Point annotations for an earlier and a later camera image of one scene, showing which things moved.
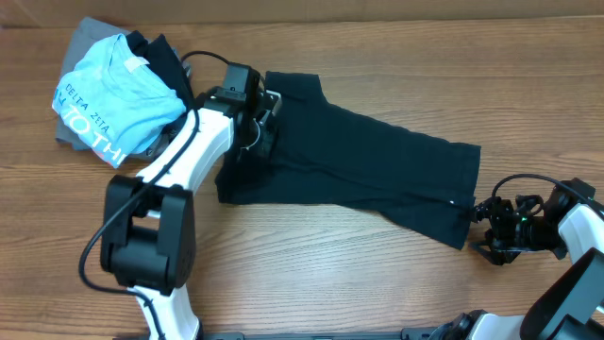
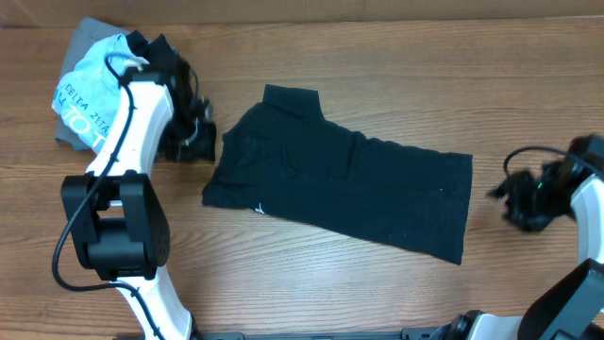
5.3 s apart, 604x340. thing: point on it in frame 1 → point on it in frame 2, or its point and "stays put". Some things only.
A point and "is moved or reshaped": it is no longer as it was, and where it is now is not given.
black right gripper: (496, 209) → (511, 190)
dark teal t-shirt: (323, 154) is moved or reshaped
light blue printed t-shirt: (115, 102) stays put
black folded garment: (159, 55) stays put
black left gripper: (262, 147) → (204, 150)
